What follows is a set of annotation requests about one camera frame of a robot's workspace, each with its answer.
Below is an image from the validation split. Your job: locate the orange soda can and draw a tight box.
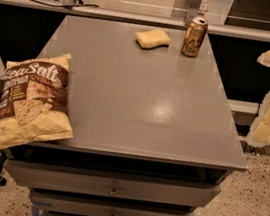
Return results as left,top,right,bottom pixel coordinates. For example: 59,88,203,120
181,16,208,57

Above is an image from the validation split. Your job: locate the yellow sponge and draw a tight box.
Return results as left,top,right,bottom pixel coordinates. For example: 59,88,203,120
135,29,171,49

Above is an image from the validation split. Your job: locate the grey drawer cabinet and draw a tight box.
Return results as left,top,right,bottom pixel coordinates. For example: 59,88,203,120
7,15,246,215

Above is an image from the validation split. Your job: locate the middle grey drawer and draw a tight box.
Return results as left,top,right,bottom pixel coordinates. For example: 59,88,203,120
30,191,194,216

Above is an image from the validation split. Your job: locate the top grey drawer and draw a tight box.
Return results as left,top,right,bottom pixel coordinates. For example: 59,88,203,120
4,160,221,207

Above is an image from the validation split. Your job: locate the sea salt chips bag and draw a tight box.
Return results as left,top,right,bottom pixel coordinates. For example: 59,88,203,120
0,54,73,151

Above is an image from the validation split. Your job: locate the black cable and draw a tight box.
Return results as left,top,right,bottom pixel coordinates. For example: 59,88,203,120
4,0,100,14

